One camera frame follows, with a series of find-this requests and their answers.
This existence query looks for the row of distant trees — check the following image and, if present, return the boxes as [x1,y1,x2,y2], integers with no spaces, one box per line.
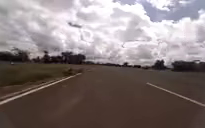
[94,59,205,73]

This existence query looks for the row of dark trees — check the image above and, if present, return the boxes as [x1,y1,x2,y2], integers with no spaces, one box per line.
[0,42,95,66]

